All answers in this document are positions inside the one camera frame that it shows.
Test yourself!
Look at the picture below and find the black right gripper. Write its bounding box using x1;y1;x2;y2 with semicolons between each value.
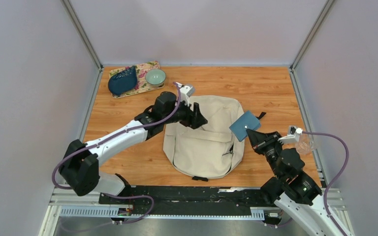
245;130;283;180

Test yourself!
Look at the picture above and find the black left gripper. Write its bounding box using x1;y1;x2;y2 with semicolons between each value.
163;97;208;130

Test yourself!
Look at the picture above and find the small blue wallet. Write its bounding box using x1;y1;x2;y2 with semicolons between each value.
229;111;261;142

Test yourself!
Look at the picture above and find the cream canvas backpack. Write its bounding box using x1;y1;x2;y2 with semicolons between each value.
163;95;245;179

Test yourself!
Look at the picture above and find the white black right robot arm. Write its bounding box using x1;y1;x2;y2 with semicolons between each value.
246;126;353;236

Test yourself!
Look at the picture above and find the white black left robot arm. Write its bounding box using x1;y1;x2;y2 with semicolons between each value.
52;91;208;204

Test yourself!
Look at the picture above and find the clear glass cup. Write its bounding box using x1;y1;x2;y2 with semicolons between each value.
295;134;318;155

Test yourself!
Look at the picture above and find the light green ceramic bowl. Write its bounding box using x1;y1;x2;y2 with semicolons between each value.
145;69;166;87

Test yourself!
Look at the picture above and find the floral pattern tray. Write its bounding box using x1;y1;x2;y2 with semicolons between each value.
109;60;163;98

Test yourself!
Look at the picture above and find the dark blue leaf-shaped dish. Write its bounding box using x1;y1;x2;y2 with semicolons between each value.
108;66;138;96

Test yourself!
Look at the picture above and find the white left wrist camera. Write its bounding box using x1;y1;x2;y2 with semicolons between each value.
175;83;195;107

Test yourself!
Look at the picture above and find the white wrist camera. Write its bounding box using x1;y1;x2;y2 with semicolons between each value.
278;125;303;144
175;83;195;107

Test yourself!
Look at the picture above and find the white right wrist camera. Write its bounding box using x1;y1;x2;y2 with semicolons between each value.
278;125;303;144

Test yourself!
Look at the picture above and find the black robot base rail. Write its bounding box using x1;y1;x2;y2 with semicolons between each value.
98;185;279;216

